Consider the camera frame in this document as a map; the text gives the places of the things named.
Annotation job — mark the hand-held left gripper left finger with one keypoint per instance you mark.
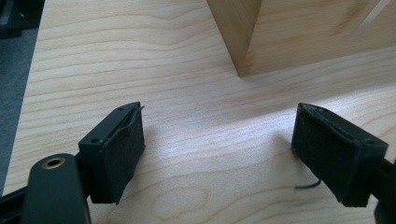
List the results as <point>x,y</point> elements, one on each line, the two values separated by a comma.
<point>116,155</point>

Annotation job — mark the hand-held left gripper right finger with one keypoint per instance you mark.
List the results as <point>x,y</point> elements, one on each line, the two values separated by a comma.
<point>334,155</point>

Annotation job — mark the wooden box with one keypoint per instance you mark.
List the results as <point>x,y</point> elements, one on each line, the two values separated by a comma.
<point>311,34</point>

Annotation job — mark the dark object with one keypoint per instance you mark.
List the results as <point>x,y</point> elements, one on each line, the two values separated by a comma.
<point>17,14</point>

